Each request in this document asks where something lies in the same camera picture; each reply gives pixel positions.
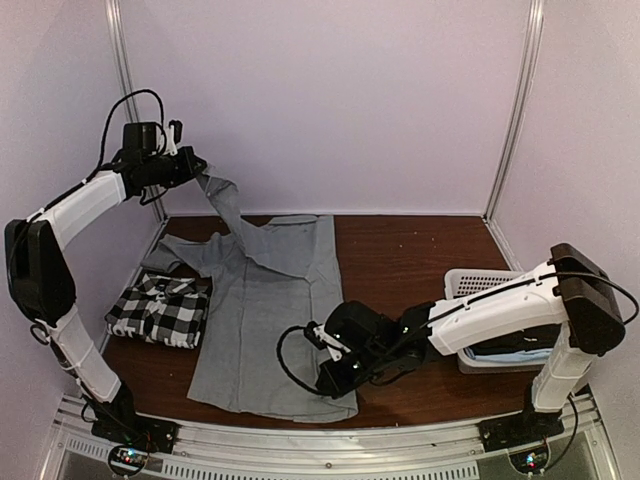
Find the grey long sleeve shirt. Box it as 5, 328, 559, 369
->
143, 168, 358, 423

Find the left circuit board with LEDs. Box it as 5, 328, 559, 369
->
107, 445, 149, 476

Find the right circuit board with LEDs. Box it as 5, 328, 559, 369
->
509, 445, 550, 475

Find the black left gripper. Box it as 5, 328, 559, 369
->
143, 147, 207, 189

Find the black white plaid folded shirt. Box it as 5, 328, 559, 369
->
105, 273, 210, 350

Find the left aluminium frame post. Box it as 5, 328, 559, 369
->
104, 0, 167, 223

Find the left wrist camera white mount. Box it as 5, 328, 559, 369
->
160, 120, 183, 156

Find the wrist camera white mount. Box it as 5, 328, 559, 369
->
160, 120, 183, 156
303, 322, 351, 362

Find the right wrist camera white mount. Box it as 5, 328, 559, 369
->
303, 322, 351, 362

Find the front aluminium rail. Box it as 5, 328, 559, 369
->
36, 378, 622, 479

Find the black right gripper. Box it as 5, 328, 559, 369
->
316, 344, 390, 401

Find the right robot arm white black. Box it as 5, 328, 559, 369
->
303, 243, 627, 442

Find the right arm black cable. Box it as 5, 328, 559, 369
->
276, 323, 326, 396

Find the white plastic laundry basket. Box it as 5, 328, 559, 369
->
444, 269, 544, 374

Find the black shirt in basket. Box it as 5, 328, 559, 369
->
470, 325, 560, 356

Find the light blue shirt in basket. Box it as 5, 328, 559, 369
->
459, 348, 551, 368

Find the aluminium frame post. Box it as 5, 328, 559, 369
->
483, 0, 545, 224
104, 0, 167, 223

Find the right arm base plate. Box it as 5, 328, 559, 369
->
477, 408, 564, 452

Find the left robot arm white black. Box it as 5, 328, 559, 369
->
5, 120, 207, 404

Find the right aluminium frame post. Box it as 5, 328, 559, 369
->
483, 0, 545, 224

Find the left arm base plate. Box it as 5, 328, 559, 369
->
91, 414, 178, 454

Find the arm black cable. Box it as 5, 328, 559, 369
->
97, 89, 166, 171
276, 323, 326, 396

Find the circuit board with leds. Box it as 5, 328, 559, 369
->
107, 445, 149, 476
509, 445, 550, 475

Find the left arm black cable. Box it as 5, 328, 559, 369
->
97, 89, 166, 171

